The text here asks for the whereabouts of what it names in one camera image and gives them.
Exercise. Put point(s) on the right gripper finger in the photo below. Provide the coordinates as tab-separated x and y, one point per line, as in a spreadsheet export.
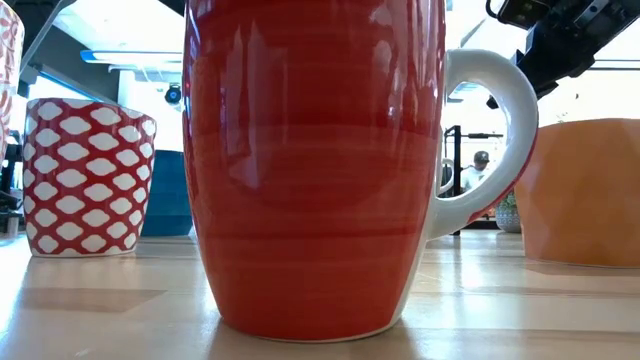
560	67

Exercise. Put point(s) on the orange faceted mug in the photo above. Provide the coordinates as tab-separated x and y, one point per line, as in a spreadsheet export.
585	195

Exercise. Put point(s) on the red white patterned mug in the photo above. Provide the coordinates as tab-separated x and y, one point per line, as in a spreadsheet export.
87	180

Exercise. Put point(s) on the person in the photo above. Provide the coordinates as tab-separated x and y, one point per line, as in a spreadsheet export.
475	175

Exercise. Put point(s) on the green potted succulent plant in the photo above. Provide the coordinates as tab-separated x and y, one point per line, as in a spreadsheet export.
507	217

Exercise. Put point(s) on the ceiling light strip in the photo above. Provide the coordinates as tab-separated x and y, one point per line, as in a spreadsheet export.
130	56

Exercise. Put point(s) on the orange leaf patterned mug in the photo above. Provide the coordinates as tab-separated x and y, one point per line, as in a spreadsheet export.
10	75

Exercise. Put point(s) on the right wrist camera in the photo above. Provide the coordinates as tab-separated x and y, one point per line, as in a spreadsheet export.
520	12

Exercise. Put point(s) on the round black ceiling camera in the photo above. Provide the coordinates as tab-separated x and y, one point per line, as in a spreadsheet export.
173	94

